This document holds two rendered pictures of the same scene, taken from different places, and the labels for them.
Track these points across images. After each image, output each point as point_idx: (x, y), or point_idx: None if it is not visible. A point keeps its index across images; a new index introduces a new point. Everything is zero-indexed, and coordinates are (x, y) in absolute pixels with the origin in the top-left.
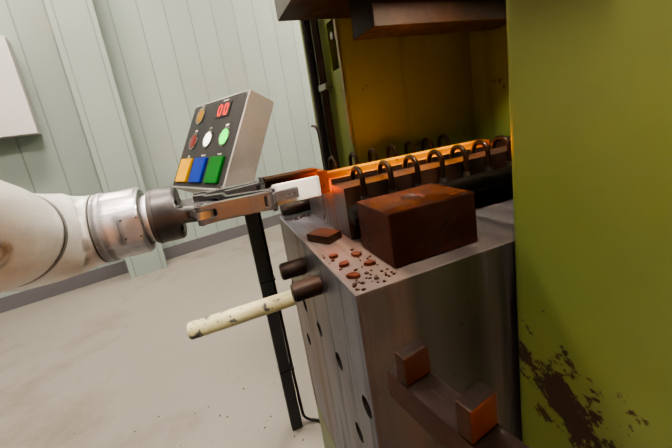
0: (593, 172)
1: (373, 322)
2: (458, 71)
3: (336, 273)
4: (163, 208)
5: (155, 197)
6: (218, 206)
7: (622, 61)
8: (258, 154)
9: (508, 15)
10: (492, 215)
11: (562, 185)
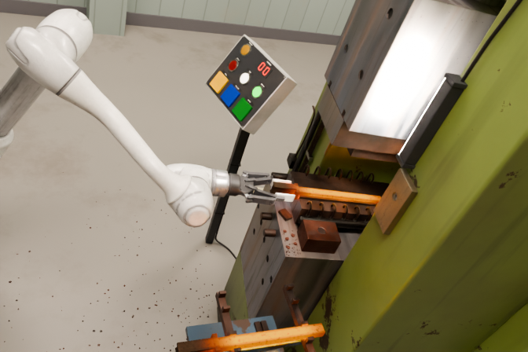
0: (361, 266)
1: (286, 263)
2: None
3: (283, 242)
4: (235, 188)
5: (233, 183)
6: (254, 198)
7: (375, 254)
8: (271, 112)
9: (374, 213)
10: (352, 241)
11: (357, 262)
